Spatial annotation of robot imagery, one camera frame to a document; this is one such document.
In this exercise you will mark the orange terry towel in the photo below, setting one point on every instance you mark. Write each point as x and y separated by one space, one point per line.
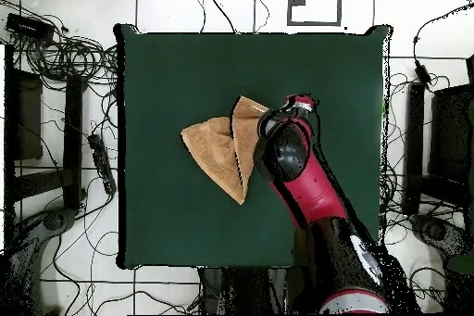
214 149

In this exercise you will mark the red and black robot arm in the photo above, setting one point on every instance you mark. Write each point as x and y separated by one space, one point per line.
314 190

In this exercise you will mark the flat black adapter box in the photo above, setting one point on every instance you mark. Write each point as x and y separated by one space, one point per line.
29 27

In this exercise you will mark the dark green table cloth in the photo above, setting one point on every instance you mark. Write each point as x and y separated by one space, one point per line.
185 71

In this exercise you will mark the black inline power adapter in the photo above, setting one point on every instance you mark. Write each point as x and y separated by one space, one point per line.
423 73

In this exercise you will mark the dark grey stand base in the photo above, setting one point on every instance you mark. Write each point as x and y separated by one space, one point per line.
55 219
437 230

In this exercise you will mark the long black power strip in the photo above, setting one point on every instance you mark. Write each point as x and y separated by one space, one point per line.
102 164

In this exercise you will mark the dark green rounded object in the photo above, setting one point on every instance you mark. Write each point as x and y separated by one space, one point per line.
461 264

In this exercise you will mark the black metal frame stand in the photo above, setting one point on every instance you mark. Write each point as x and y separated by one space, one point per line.
72 138
450 134

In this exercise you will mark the black robot pedestal frame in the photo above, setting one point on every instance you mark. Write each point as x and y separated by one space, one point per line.
240 290

